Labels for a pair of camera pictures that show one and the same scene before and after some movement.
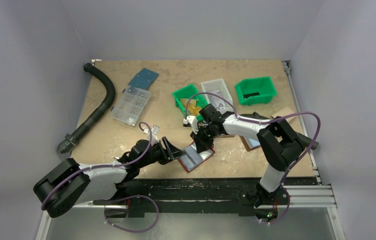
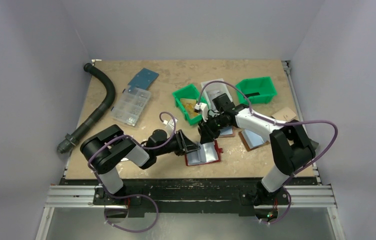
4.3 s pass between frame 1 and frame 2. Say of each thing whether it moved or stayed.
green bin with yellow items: stayed
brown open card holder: stayed
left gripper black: moved
